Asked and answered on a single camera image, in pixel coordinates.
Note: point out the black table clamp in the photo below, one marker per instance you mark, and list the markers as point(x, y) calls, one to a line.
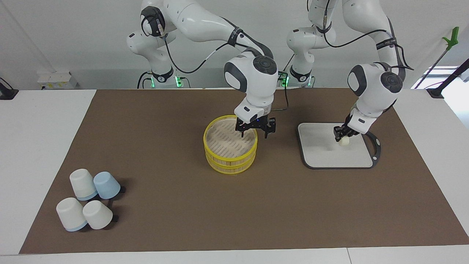
point(8, 93)

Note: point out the white cup with blue rim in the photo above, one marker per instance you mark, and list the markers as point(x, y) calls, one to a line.
point(82, 183)
point(70, 214)

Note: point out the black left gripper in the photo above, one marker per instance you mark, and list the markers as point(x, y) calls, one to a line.
point(345, 129)

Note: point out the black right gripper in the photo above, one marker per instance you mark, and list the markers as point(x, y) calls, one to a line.
point(256, 124)

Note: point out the light blue plastic cup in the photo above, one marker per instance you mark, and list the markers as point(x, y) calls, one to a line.
point(107, 185)

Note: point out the thin pole with green tip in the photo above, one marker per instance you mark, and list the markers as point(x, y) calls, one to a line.
point(453, 36)

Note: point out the yellow bamboo steamer tier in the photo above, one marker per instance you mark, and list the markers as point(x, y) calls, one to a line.
point(231, 168)
point(223, 143)

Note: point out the plain white plastic cup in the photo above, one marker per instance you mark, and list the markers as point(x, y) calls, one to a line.
point(97, 215)

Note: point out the grey cutting board black rim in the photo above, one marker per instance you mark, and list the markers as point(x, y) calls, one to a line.
point(322, 154)

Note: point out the brown table mat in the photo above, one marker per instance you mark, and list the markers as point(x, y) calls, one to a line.
point(183, 205)

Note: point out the black clamp with pole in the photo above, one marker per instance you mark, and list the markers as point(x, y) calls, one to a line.
point(449, 79)

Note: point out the white steamed bun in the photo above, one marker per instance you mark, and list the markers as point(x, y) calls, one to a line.
point(344, 142)

